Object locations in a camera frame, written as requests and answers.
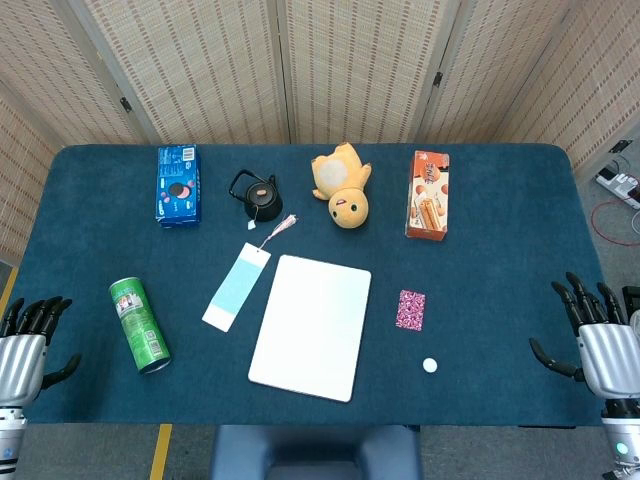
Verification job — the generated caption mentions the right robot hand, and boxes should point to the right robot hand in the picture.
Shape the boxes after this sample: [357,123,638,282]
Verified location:
[528,271,640,401]

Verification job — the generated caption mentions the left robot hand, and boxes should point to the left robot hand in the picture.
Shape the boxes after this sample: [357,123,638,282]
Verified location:
[0,296,83,405]

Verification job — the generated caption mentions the pink glitter card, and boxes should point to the pink glitter card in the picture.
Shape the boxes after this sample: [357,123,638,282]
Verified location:
[395,289,427,332]

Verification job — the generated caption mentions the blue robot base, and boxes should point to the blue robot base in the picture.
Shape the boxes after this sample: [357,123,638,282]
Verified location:
[208,424,424,480]

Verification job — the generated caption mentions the white rectangular board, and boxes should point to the white rectangular board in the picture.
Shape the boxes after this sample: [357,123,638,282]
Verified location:
[247,254,373,403]

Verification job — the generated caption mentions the yellow plush duck toy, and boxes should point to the yellow plush duck toy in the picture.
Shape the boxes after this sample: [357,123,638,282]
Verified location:
[310,143,373,231]

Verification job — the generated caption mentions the green chip can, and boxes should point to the green chip can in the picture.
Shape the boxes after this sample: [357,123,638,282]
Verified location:
[108,276,172,375]

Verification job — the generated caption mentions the blue tablecloth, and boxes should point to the blue tablecloth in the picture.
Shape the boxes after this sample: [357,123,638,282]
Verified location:
[9,143,629,429]

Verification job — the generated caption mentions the white power strip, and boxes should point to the white power strip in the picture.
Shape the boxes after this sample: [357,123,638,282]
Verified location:
[594,167,640,210]

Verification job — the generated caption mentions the blue white tasselled bookmark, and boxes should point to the blue white tasselled bookmark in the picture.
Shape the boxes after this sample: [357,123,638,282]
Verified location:
[201,213,300,334]

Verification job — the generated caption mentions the blue Oreo cookie box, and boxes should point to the blue Oreo cookie box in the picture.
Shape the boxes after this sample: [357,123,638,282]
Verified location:
[153,144,204,230]

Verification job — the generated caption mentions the orange biscuit box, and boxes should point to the orange biscuit box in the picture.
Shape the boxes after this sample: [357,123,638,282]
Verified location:
[404,150,451,242]

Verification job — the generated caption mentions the black teapot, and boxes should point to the black teapot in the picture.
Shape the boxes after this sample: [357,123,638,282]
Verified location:
[228,169,284,223]

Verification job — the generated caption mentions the woven folding screen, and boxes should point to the woven folding screen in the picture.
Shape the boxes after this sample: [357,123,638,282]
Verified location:
[0,0,640,266]

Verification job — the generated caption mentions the red cable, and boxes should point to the red cable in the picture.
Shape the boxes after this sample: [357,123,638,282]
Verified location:
[589,199,640,247]

